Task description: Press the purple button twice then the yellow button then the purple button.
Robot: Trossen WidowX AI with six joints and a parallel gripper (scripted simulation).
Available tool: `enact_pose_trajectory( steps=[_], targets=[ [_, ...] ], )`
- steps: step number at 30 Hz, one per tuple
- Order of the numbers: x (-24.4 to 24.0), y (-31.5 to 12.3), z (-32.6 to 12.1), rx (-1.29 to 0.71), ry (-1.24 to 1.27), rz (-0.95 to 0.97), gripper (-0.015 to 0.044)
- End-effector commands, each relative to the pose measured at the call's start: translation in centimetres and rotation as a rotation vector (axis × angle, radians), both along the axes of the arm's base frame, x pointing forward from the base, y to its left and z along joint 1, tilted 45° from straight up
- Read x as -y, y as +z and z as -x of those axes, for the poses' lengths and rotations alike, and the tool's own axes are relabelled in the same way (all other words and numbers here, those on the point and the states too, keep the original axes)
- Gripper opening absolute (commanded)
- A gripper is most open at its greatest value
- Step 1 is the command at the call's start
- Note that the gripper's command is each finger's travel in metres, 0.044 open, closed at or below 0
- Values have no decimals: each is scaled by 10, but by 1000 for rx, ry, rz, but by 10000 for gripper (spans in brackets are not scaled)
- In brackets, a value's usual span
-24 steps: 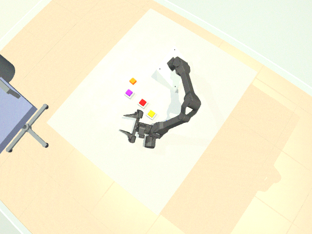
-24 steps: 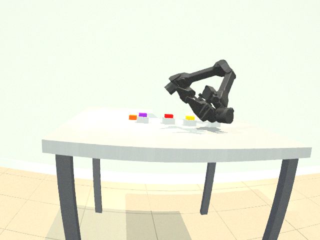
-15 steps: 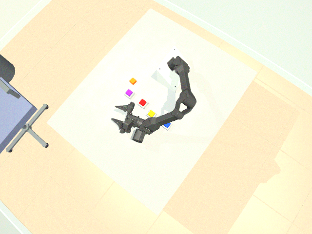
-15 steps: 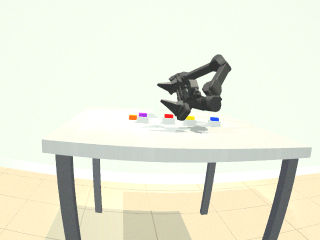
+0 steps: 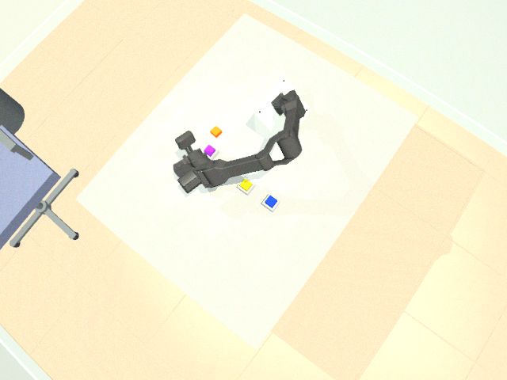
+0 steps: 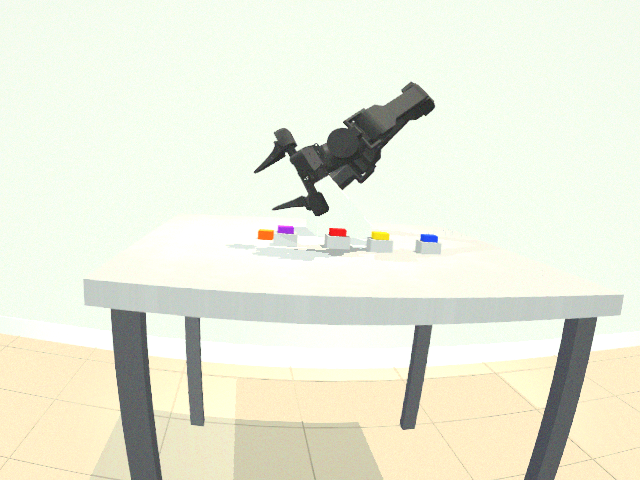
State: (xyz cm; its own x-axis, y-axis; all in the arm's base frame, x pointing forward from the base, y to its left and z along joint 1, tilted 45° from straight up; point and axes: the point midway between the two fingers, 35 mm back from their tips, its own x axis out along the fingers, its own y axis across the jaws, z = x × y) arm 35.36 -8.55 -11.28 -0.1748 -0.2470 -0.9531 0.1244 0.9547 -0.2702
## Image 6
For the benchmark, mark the red button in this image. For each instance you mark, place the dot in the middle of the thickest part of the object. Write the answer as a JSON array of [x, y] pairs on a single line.
[[337, 239]]

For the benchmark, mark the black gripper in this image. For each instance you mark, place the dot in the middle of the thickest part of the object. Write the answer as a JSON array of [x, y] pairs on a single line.
[[314, 201]]

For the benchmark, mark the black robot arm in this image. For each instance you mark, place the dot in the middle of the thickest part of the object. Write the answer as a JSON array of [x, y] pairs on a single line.
[[358, 147]]

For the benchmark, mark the yellow button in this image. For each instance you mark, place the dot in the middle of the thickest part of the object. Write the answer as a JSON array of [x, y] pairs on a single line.
[[380, 243]]

